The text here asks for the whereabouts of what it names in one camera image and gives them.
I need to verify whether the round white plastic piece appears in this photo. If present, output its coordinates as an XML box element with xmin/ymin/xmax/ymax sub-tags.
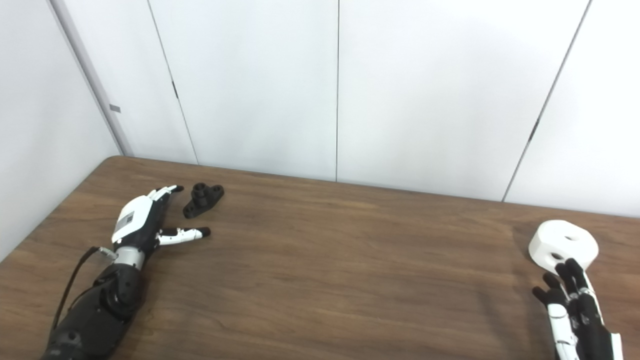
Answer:
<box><xmin>528</xmin><ymin>220</ymin><xmax>599</xmax><ymax>273</ymax></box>

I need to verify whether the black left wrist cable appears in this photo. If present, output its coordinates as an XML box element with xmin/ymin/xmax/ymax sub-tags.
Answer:
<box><xmin>50</xmin><ymin>246</ymin><xmax>120</xmax><ymax>346</ymax></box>

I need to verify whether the grey wall corner strip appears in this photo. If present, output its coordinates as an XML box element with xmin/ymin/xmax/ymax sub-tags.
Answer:
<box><xmin>48</xmin><ymin>0</ymin><xmax>135</xmax><ymax>157</ymax></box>

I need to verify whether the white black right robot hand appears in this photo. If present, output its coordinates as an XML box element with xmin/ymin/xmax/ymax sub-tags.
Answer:
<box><xmin>531</xmin><ymin>258</ymin><xmax>625</xmax><ymax>360</ymax></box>

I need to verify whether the black plastic holder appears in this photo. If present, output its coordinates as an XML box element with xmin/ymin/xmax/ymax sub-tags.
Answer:
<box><xmin>182</xmin><ymin>183</ymin><xmax>225</xmax><ymax>219</ymax></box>

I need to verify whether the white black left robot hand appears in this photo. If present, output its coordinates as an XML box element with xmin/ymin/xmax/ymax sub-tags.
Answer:
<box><xmin>111</xmin><ymin>185</ymin><xmax>211</xmax><ymax>252</ymax></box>

